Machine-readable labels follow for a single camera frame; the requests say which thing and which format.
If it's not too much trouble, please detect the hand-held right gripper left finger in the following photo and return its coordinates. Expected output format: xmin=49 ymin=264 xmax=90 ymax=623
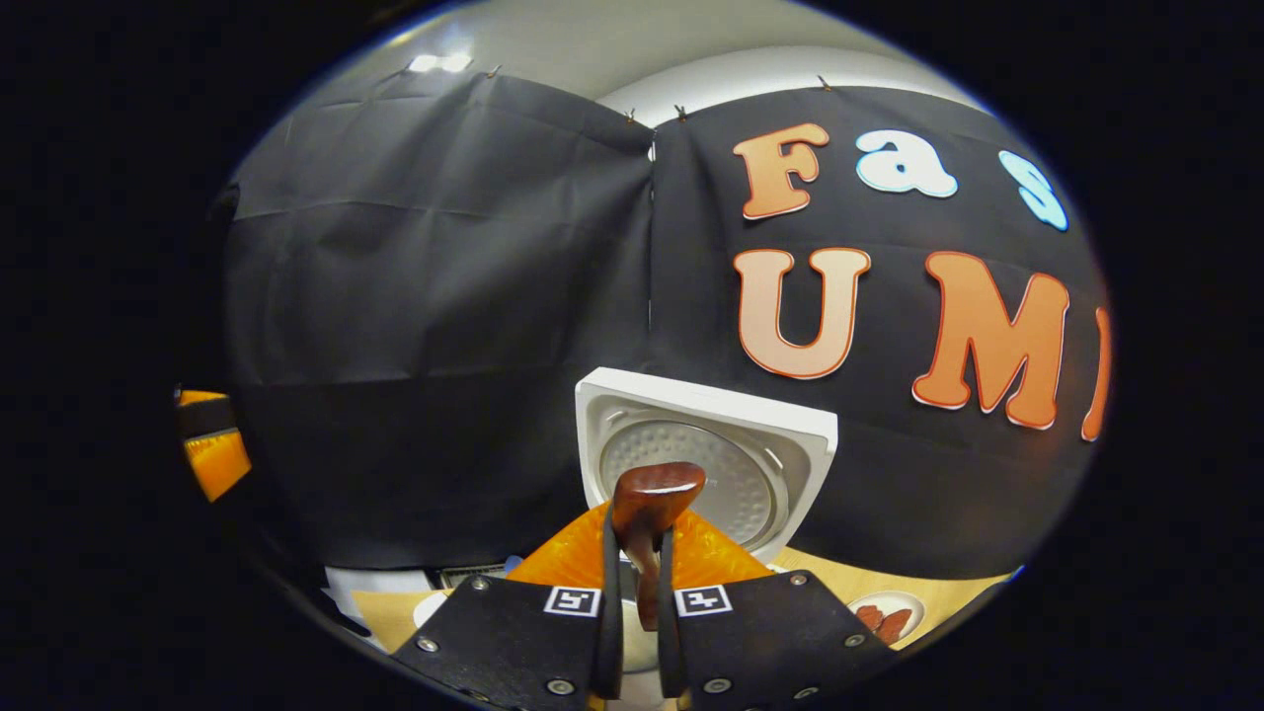
xmin=388 ymin=501 xmax=626 ymax=711

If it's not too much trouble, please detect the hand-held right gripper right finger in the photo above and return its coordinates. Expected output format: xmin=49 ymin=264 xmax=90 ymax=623
xmin=656 ymin=507 xmax=898 ymax=711

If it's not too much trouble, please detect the brown wooden spoon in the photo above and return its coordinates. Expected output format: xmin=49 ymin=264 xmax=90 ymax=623
xmin=611 ymin=461 xmax=708 ymax=634

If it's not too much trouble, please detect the white rice cooker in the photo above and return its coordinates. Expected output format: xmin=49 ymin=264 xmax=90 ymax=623
xmin=575 ymin=366 xmax=839 ymax=711

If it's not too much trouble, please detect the white round plate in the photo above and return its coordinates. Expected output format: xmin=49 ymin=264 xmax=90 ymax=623
xmin=846 ymin=590 xmax=927 ymax=649

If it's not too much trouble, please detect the black backdrop cloth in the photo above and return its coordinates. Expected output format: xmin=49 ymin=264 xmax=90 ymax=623
xmin=207 ymin=67 xmax=1115 ymax=586

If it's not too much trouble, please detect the row of small cloth clips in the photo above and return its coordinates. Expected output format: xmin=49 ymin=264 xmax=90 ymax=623
xmin=487 ymin=63 xmax=832 ymax=125

